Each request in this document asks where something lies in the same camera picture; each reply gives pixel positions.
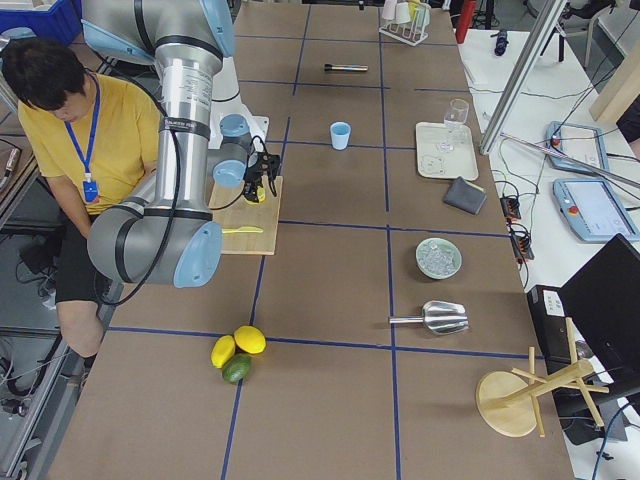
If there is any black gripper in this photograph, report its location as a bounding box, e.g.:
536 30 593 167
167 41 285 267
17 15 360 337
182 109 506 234
243 152 281 202

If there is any lemon slice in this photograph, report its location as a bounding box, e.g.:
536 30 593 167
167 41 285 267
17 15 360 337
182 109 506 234
244 197 266 205

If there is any light blue plastic cup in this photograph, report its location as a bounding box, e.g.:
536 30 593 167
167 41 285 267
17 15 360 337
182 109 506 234
330 121 351 151

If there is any steel muddler black tip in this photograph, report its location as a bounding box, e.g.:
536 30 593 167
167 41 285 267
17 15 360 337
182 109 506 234
324 63 369 73

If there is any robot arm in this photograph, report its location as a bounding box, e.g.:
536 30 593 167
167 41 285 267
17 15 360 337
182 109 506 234
82 1 269 288

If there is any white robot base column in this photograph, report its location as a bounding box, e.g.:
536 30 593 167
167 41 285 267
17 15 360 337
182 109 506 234
208 57 269 149

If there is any whole yellow lemon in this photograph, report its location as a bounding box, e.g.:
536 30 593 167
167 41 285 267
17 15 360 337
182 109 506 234
233 325 267 355

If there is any white cup in rack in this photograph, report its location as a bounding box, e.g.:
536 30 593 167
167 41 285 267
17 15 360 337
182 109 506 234
381 0 397 23

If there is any yellow cup in rack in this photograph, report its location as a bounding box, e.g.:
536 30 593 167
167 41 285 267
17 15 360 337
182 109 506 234
408 1 420 20

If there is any wooden cutting board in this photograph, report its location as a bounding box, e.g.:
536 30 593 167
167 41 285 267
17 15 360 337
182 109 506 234
209 176 283 255

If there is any yellow plastic knife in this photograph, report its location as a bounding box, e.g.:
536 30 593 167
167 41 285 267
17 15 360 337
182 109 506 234
222 226 264 234

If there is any person in yellow shirt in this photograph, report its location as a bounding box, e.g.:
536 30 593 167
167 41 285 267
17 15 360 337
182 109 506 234
1 37 160 365

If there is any green lime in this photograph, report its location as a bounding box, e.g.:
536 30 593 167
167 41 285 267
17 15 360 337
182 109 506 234
222 353 252 384

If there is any cream bear serving tray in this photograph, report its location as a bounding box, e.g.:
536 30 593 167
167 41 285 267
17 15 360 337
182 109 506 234
415 122 479 181

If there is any green bowl of ice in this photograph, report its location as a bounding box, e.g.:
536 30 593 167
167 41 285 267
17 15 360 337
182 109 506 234
415 238 462 280

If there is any dark grey folded cloth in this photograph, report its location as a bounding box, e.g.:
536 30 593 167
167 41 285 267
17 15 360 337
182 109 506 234
443 177 487 215

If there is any clear wine glass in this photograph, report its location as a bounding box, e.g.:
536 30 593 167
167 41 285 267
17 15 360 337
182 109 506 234
441 98 469 151

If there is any metal ice scoop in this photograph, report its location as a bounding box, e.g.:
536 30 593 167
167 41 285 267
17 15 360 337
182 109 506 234
389 300 469 335

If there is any blue teach pendant far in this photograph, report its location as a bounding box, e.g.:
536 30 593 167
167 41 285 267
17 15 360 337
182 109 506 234
546 121 609 175

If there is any blue teach pendant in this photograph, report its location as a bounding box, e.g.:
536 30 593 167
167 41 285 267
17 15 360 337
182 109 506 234
546 121 609 175
552 179 639 243

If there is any blue teach pendant near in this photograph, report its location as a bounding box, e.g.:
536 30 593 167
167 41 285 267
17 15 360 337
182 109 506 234
552 179 639 243

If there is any metal rod with green tip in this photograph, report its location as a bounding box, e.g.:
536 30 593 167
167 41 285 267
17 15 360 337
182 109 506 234
499 131 640 190

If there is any black monitor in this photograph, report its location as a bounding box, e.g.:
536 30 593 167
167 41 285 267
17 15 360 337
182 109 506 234
559 234 639 380

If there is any white wire cup rack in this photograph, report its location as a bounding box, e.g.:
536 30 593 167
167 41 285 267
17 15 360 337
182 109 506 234
378 0 431 46

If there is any aluminium frame post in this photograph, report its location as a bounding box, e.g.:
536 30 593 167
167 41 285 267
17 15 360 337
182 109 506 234
479 0 566 155

